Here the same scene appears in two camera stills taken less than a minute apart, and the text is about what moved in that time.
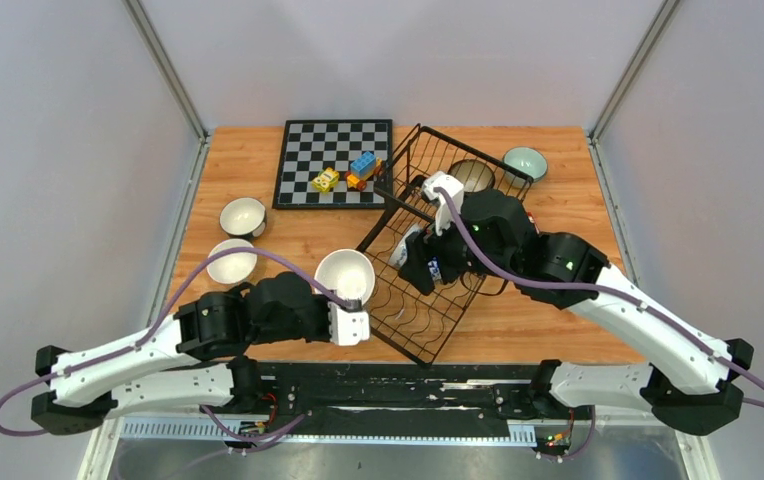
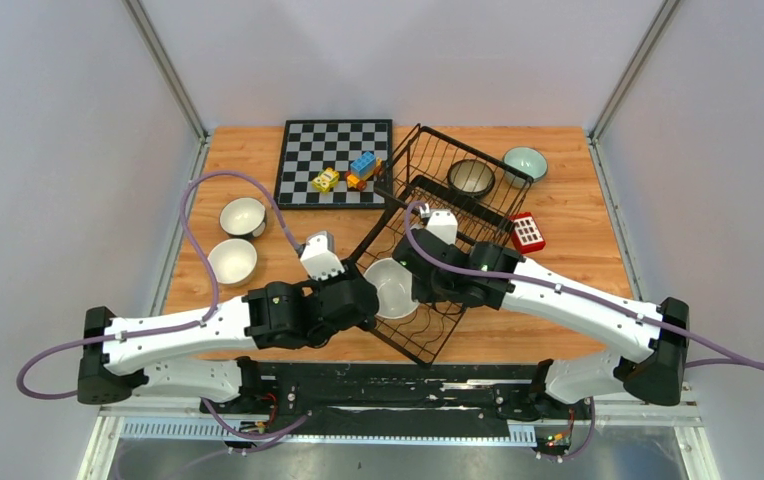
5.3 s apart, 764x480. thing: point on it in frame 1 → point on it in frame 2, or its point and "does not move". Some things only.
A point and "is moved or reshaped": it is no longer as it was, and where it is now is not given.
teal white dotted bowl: x=244 y=217 does not move
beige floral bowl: x=349 y=273 is moved or reshaped
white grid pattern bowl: x=526 y=160 does not move
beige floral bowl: x=232 y=268 does not move
